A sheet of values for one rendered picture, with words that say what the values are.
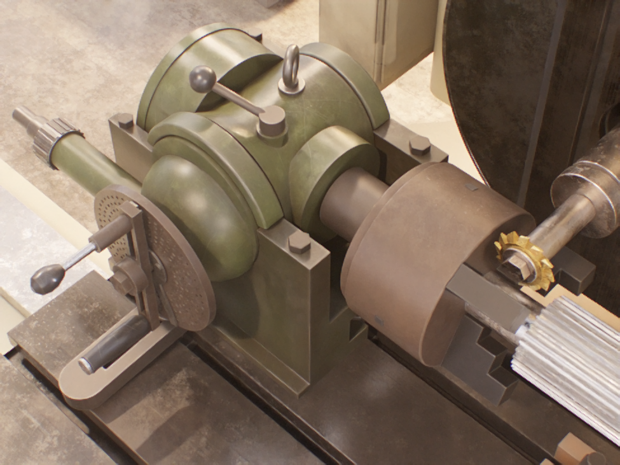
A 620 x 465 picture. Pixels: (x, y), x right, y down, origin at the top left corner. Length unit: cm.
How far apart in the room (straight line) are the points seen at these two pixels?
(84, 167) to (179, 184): 16
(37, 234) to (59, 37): 156
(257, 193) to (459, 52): 33
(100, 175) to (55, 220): 64
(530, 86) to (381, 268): 30
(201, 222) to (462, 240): 28
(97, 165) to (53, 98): 189
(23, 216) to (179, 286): 73
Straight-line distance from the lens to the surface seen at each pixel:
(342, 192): 124
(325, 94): 129
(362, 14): 148
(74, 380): 137
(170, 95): 131
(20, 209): 195
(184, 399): 137
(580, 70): 126
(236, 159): 120
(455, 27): 136
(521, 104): 136
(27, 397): 141
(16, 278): 186
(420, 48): 158
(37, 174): 303
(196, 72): 123
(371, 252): 116
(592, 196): 117
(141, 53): 332
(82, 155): 136
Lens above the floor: 216
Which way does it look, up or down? 50 degrees down
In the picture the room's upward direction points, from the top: straight up
